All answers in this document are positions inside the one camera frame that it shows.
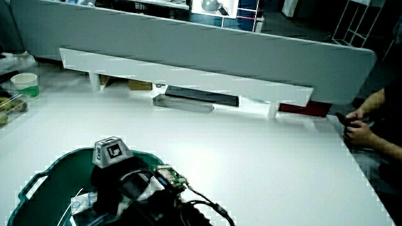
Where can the person's right hand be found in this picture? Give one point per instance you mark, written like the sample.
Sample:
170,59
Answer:
110,185

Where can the white blue milk carton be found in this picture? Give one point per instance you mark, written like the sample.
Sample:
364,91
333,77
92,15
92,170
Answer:
82,202

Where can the another person's forearm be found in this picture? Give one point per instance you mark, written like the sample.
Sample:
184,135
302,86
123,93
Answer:
375,102
387,147

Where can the green plastic basket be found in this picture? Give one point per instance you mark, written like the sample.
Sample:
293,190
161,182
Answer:
53,175

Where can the brown cardboard box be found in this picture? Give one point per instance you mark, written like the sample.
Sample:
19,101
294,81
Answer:
140,85

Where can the grey flat tray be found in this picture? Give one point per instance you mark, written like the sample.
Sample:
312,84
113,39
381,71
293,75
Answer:
182,105

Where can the pile of small green fruits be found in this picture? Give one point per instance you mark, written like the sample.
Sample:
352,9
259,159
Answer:
15,106

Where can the black keyboard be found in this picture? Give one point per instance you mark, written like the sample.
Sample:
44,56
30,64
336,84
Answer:
201,95

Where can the white desk shelf riser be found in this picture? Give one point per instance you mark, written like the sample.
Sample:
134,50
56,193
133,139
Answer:
176,73

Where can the white green paper cup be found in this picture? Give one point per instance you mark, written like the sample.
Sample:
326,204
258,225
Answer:
25,84

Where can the black tripod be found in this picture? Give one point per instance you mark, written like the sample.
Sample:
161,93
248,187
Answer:
7,77

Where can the long grey desk partition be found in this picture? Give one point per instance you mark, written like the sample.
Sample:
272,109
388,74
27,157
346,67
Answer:
188,40

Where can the short grey desk partition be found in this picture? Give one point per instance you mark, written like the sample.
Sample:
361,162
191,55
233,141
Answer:
9,28

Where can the background white desk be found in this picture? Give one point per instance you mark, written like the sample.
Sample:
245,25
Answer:
163,3

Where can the dark red flat item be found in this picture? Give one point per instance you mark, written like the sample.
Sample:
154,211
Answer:
304,110

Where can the white framed poster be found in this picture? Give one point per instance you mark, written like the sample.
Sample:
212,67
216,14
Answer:
232,7

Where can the blue panel cabinet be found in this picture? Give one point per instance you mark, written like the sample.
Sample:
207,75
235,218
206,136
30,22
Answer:
246,17

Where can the black phone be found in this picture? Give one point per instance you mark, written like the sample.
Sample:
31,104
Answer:
342,119

